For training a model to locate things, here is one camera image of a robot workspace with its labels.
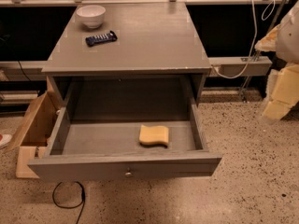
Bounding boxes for grey wooden cabinet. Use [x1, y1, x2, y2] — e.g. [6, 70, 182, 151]
[43, 3, 211, 122]

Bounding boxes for black floor cable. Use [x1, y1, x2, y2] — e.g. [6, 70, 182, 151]
[51, 180, 87, 224]

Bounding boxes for round metal drawer knob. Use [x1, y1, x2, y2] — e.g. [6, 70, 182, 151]
[125, 169, 133, 177]

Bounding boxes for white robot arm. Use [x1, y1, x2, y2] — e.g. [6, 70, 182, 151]
[255, 1, 299, 121]

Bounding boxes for metal diagonal pole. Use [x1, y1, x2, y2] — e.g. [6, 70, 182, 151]
[238, 0, 295, 103]

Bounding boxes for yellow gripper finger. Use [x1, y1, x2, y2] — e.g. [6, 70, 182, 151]
[255, 25, 279, 52]
[261, 63, 299, 121]

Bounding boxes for grey metal rail beam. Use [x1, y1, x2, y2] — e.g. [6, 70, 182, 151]
[0, 56, 272, 81]

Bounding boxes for white ceramic bowl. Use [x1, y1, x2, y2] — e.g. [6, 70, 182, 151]
[76, 5, 106, 29]

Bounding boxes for red white shoe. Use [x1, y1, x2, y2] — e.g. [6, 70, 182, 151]
[0, 134, 12, 149]

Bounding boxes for grey open top drawer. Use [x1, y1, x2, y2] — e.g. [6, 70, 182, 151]
[27, 77, 223, 183]

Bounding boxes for light wooden box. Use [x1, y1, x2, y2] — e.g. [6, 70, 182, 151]
[5, 78, 61, 179]

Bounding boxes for yellow sponge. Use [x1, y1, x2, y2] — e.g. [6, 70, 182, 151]
[139, 125, 169, 147]

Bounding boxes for dark blue snack bar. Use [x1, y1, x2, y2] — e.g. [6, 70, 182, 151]
[85, 31, 118, 47]

